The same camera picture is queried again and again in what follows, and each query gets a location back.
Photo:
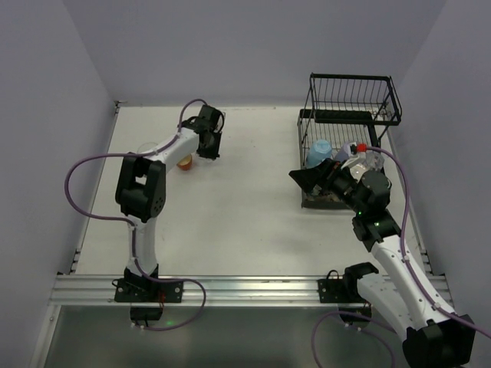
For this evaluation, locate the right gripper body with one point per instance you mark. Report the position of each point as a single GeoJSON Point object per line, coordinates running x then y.
{"type": "Point", "coordinates": [322, 175]}

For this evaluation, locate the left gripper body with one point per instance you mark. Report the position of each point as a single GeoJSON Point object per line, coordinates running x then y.
{"type": "Point", "coordinates": [209, 149]}

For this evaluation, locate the beige seahorse mug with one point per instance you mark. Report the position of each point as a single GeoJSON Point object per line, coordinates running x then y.
{"type": "Point", "coordinates": [327, 197]}

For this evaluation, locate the orange ceramic mug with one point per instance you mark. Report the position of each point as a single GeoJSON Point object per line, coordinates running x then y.
{"type": "Point", "coordinates": [186, 163]}

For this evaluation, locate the clear faceted glass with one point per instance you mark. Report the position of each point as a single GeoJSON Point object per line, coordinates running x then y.
{"type": "Point", "coordinates": [374, 160]}

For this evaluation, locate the clear plastic tumbler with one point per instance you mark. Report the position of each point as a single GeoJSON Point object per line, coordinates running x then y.
{"type": "Point", "coordinates": [149, 147]}

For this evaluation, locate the white floral mug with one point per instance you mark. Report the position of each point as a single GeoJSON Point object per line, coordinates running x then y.
{"type": "Point", "coordinates": [358, 170]}

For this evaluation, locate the small clear glass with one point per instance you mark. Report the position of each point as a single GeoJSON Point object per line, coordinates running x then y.
{"type": "Point", "coordinates": [201, 161]}

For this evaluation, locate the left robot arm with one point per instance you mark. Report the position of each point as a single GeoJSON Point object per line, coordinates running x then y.
{"type": "Point", "coordinates": [141, 186]}

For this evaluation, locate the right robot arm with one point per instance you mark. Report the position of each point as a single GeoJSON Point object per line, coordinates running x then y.
{"type": "Point", "coordinates": [432, 334]}

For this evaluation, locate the lavender plastic cup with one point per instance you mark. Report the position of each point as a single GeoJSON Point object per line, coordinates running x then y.
{"type": "Point", "coordinates": [345, 152]}

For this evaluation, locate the light blue faceted mug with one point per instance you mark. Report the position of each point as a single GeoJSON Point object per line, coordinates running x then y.
{"type": "Point", "coordinates": [319, 151]}

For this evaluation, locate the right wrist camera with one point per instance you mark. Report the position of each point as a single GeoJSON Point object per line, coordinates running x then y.
{"type": "Point", "coordinates": [357, 155]}

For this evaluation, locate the black wire dish rack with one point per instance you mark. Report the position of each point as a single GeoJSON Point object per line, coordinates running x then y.
{"type": "Point", "coordinates": [341, 108]}

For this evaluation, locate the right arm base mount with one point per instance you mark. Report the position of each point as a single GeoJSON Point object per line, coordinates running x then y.
{"type": "Point", "coordinates": [341, 289]}

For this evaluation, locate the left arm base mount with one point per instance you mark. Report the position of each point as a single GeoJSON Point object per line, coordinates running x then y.
{"type": "Point", "coordinates": [136, 289]}

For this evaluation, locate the aluminium mounting rail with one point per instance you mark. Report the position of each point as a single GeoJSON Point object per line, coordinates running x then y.
{"type": "Point", "coordinates": [223, 291]}

